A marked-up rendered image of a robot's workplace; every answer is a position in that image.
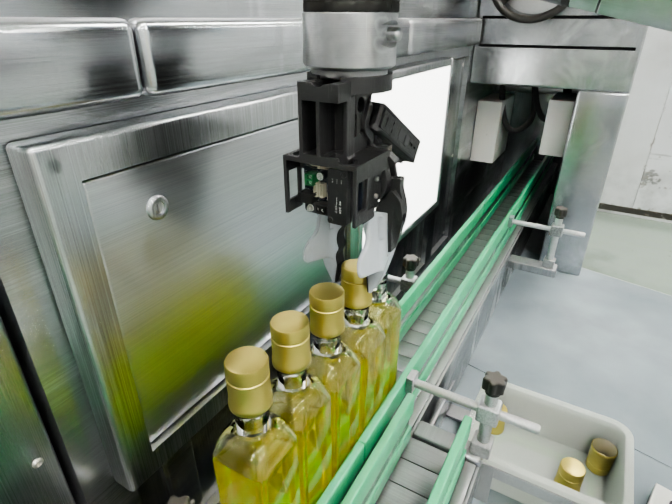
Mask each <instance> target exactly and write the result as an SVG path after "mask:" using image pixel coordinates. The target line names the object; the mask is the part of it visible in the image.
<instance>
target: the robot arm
mask: <svg viewBox="0 0 672 504"><path fill-rule="evenodd" d="M540 1H545V2H549V3H553V4H557V5H562V6H567V7H573V8H577V9H581V10H585V11H589V12H593V13H597V14H601V15H605V16H609V17H614V18H618V19H622V20H626V21H630V22H634V23H638V24H642V25H646V26H650V27H654V28H658V29H662V30H667V31H671V32H672V0H540ZM399 2H400V0H303V11H304V12H399V10H400V3H399ZM398 14H399V13H302V33H303V64H304V65H305V66H306V67H307V68H309V69H311V71H308V72H307V80H301V81H297V96H298V125H299V149H297V150H294V151H291V152H289V153H286V154H284V155H283V169H284V188H285V208H286V212H287V213H289V212H291V211H293V210H294V209H296V208H298V207H300V206H301V205H303V203H305V209H306V210H307V211H308V212H313V213H316V214H317V215H318V218H317V226H316V230H315V232H314V234H313V235H312V236H311V238H310V239H309V240H308V242H307V243H306V245H305V246H304V249H303V259H304V261H305V262H307V263H309V262H313V261H316V260H320V259H323V261H324V264H325V267H326V269H327V271H328V273H329V275H330V277H331V279H332V281H333V282H337V281H338V280H339V277H340V274H341V265H342V263H343V262H344V261H345V260H344V255H343V248H344V246H345V244H346V241H345V236H344V230H345V226H347V225H348V224H350V223H351V222H352V228H354V229H356V228H357V227H358V226H360V225H361V224H363V231H364V234H365V243H364V247H363V249H362V251H361V253H360V256H359V258H358V261H357V275H358V277H359V278H364V277H366V280H367V292H369V293H372V292H373V291H374V289H375V288H376V287H377V286H378V285H379V283H380V282H381V281H382V279H383V277H384V275H385V274H386V271H387V269H388V267H389V264H390V262H391V259H392V257H393V254H394V251H395V248H396V247H397V245H398V242H399V239H400V236H401V233H402V231H403V228H404V225H405V222H406V218H407V208H408V207H407V198H406V193H405V190H404V179H405V178H404V176H398V173H397V167H396V164H397V163H403V161H404V162H411V163H414V161H415V158H416V155H417V151H418V148H419V145H420V142H421V141H420V140H419V139H418V138H417V137H416V136H415V135H414V134H413V132H412V131H411V130H410V129H409V128H408V127H407V126H406V125H405V124H404V123H403V122H402V121H401V120H400V119H399V118H398V117H397V116H396V115H395V114H394V113H393V111H392V110H391V109H390V108H389V107H388V106H387V105H386V104H385V103H379V102H372V101H371V100H372V94H378V93H384V92H389V91H391V90H392V86H393V72H391V71H388V69H391V68H393V67H394V66H395V64H396V48H397V41H400V40H401V38H402V34H403V33H402V29H401V28H400V27H398ZM296 167H297V186H298V194H297V195H295V196H293V197H291V198H290V184H289V170H292V169H294V168H296ZM302 168H304V181H305V189H303V190H302ZM378 200H380V201H378ZM375 208H376V211H374V210H375Z"/></svg>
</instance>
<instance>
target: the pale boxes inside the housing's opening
mask: <svg viewBox="0 0 672 504"><path fill-rule="evenodd" d="M514 96H515V95H514V94H505V100H500V99H499V93H492V94H490V95H488V96H486V97H484V98H482V99H480V100H478V105H477V112H476V120H475V127H474V135H473V142H472V149H471V157H470V160H472V161H479V162H486V163H493V162H494V161H495V160H496V159H497V158H498V157H499V156H500V155H501V154H502V153H503V152H504V151H505V149H506V143H507V137H508V132H507V131H506V129H505V128H504V126H503V124H502V116H503V111H504V107H505V104H506V114H507V119H508V122H509V124H510V120H511V114H512V108H513V102H514ZM576 96H577V94H576V93H561V92H557V93H556V94H555V95H554V96H553V97H552V98H551V99H550V100H549V104H548V109H547V114H546V119H545V124H544V129H543V134H542V139H541V144H540V149H539V154H541V155H549V156H557V157H563V153H564V149H565V144H566V140H567V136H568V131H569V127H570V122H571V118H572V114H573V109H574V105H575V100H576Z"/></svg>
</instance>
